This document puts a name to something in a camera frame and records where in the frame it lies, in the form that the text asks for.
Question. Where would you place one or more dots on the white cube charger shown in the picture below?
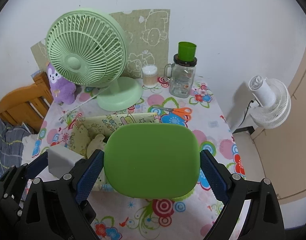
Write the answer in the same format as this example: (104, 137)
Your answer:
(61, 160)

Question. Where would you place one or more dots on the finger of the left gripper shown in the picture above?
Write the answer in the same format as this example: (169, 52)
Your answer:
(12, 185)
(34, 168)

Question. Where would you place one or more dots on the purple plush bunny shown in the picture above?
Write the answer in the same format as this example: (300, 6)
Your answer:
(62, 90)

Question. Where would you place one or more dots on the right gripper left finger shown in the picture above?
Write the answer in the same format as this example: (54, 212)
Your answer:
(73, 190)

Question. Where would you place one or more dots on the wooden chair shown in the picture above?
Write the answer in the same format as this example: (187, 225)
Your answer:
(28, 104)

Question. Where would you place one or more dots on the orange handled scissors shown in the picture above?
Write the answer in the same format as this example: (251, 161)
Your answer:
(184, 113)

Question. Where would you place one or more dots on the cartoon print fabric storage box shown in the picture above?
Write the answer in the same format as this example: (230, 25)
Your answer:
(91, 133)

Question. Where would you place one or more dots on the cotton swab container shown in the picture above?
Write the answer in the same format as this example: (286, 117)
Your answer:
(149, 76)

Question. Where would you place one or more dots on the green plastic cup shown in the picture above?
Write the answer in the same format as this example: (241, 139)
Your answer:
(186, 51)

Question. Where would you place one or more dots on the grey plaid blanket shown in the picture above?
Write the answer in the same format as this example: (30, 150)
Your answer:
(11, 145)

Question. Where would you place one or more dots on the beige cabinet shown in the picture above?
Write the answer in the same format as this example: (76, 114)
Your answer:
(280, 154)

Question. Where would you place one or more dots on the glass mason jar mug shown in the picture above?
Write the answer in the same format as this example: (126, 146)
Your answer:
(180, 76)

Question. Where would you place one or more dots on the green desk fan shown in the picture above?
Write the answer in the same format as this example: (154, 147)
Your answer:
(89, 48)

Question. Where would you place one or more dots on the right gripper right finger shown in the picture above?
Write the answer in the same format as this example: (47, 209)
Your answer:
(264, 218)

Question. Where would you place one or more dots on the beige cartoon placemat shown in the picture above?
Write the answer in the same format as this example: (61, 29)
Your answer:
(147, 32)

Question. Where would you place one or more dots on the white clip fan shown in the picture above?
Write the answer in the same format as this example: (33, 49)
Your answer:
(274, 102)

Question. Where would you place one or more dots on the floral tablecloth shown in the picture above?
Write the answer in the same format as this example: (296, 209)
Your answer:
(121, 217)

